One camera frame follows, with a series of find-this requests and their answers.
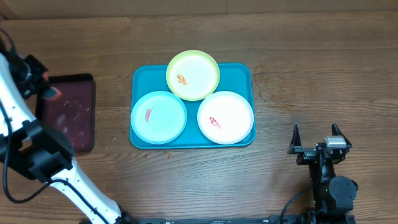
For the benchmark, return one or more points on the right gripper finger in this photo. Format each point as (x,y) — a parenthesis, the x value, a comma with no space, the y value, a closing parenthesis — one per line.
(336,132)
(295,146)

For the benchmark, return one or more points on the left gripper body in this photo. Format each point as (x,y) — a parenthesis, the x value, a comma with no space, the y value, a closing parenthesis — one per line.
(28,73)

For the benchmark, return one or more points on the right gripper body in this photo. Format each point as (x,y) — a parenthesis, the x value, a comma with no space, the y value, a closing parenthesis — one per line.
(306,154)

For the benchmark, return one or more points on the green and red sponge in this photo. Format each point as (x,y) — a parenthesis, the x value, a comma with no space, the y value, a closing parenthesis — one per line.
(49,92)

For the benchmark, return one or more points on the light blue plate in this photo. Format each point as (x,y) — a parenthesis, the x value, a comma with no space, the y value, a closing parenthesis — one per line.
(158,117)

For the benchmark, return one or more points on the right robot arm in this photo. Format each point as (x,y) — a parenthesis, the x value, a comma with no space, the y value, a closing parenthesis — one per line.
(333,196)

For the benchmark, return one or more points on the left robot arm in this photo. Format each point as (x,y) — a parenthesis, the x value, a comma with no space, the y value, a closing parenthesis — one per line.
(41,153)

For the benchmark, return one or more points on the black and maroon tray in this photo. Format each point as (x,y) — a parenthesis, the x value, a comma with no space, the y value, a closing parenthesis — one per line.
(73,113)

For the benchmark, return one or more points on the white plate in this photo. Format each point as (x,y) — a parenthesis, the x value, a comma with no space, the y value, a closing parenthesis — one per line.
(225,117)

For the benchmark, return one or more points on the green rimmed plate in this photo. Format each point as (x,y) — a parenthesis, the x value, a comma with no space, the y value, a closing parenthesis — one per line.
(192,75)

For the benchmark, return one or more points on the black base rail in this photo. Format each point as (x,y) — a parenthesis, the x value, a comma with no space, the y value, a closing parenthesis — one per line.
(273,219)

